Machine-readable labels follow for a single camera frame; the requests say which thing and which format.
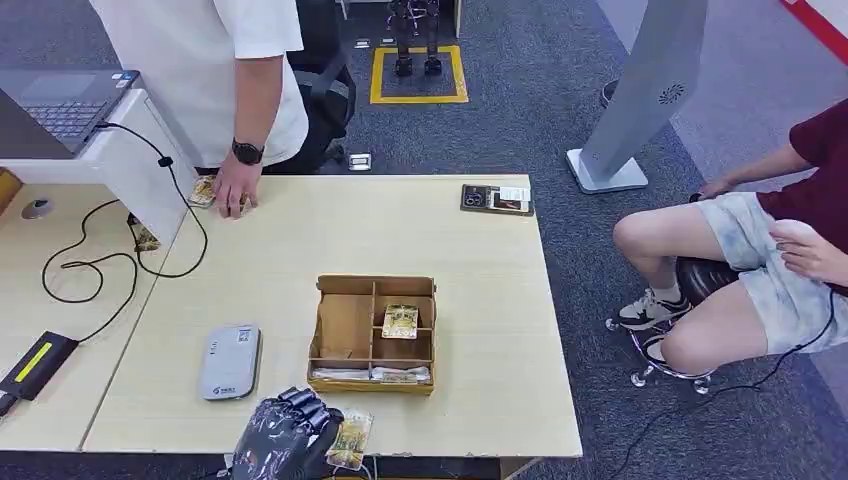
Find person's hand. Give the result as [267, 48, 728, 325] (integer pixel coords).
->
[768, 219, 848, 287]
[211, 157, 264, 221]
[697, 176, 738, 201]

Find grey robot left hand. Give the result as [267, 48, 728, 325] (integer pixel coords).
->
[230, 386, 346, 480]

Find stack of gold cards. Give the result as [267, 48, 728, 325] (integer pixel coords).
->
[188, 174, 254, 218]

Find gold printed card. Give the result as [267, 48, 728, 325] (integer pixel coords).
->
[325, 408, 375, 472]
[381, 303, 421, 341]

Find black wrist watch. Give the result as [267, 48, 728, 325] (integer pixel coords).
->
[230, 137, 266, 168]

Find seated person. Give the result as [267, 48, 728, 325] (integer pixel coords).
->
[612, 97, 848, 377]

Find grey white flat device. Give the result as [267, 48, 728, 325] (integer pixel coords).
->
[197, 323, 264, 403]

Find brown chrome stool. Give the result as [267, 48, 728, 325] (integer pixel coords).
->
[604, 256, 745, 397]

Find gold card packet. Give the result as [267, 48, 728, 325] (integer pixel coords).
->
[129, 222, 162, 254]

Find white desk riser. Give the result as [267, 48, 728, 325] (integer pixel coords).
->
[0, 88, 200, 248]

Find white card packets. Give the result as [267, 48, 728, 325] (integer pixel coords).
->
[310, 365, 433, 386]

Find wooden card box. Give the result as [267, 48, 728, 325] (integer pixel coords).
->
[306, 274, 438, 397]

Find person in white shirt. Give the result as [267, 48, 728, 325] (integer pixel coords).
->
[87, 0, 311, 221]

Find grey kiosk stand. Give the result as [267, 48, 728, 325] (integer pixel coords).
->
[564, 0, 709, 196]

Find black office chair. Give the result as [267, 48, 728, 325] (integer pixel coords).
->
[263, 0, 359, 176]

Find white sneaker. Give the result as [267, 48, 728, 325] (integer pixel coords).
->
[617, 288, 693, 332]

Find grey laptop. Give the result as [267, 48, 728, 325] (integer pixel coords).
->
[0, 68, 141, 162]

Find grey round puck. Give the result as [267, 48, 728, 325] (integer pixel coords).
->
[20, 197, 56, 222]

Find yellow floor tape square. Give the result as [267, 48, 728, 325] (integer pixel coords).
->
[368, 44, 470, 106]

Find brown wooden box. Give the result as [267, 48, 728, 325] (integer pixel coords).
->
[0, 167, 25, 218]

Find black robot legs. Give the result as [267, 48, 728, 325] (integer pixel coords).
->
[386, 0, 444, 77]

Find black yellow power adapter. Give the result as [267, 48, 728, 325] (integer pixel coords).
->
[0, 330, 80, 417]

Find black power cable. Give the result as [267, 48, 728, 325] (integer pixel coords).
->
[40, 121, 211, 346]

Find black floor cable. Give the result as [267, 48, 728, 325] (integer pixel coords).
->
[605, 290, 839, 480]

